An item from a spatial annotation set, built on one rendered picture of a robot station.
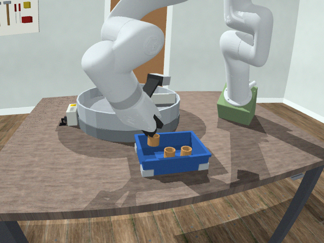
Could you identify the blue crate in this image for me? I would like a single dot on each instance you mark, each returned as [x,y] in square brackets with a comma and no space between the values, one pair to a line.
[152,161]

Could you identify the bronze bushing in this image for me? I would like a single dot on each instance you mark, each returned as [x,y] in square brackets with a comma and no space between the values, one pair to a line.
[185,150]
[169,152]
[153,141]

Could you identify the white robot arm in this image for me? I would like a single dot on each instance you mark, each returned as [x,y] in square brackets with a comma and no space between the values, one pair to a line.
[128,43]

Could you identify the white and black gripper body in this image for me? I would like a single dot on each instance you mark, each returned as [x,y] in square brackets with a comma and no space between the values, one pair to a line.
[140,115]

